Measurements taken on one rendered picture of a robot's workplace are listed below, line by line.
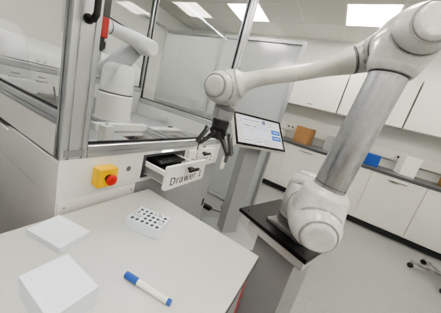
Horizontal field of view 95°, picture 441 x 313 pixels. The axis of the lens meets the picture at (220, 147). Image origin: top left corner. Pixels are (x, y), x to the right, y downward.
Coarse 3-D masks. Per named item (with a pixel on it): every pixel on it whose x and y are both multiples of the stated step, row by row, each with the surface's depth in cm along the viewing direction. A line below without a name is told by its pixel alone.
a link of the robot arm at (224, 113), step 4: (216, 104) 87; (216, 108) 86; (220, 108) 85; (224, 108) 85; (228, 108) 85; (216, 112) 86; (220, 112) 85; (224, 112) 85; (228, 112) 85; (232, 112) 87; (216, 116) 86; (220, 116) 86; (224, 116) 85; (228, 116) 86; (232, 116) 88; (224, 120) 87; (228, 120) 87
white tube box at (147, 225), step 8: (144, 208) 75; (128, 216) 68; (136, 216) 70; (144, 216) 71; (152, 216) 72; (128, 224) 68; (136, 224) 67; (144, 224) 67; (152, 224) 68; (168, 224) 73; (144, 232) 67; (152, 232) 66; (160, 232) 68
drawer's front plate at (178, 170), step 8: (200, 160) 105; (168, 168) 84; (176, 168) 88; (184, 168) 94; (200, 168) 106; (168, 176) 86; (176, 176) 90; (200, 176) 109; (168, 184) 88; (176, 184) 93
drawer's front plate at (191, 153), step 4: (204, 148) 131; (208, 148) 134; (212, 148) 139; (188, 152) 118; (192, 152) 120; (196, 152) 123; (208, 152) 136; (212, 152) 141; (188, 156) 118; (192, 156) 121; (204, 156) 133; (208, 156) 138; (212, 156) 142; (192, 160) 123; (208, 160) 140; (212, 160) 144
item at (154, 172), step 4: (180, 156) 114; (188, 160) 112; (148, 164) 93; (152, 164) 92; (144, 168) 94; (148, 168) 92; (152, 168) 92; (156, 168) 90; (160, 168) 90; (144, 172) 94; (148, 172) 93; (152, 172) 91; (156, 172) 90; (160, 172) 89; (164, 172) 88; (148, 176) 93; (152, 176) 92; (156, 176) 90; (160, 176) 89; (156, 180) 91; (160, 180) 89
